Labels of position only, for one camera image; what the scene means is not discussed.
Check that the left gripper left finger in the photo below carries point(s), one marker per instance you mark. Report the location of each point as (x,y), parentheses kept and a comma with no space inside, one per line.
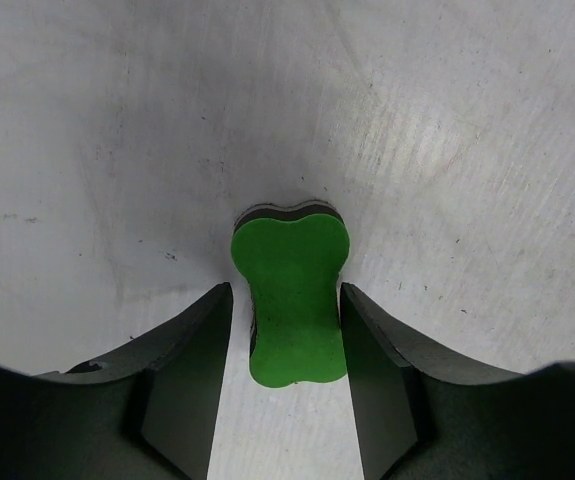
(145,410)

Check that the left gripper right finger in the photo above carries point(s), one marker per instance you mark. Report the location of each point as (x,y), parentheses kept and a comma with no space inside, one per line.
(425,411)

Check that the green whiteboard eraser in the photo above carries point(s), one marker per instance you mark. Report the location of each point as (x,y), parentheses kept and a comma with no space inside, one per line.
(291,258)

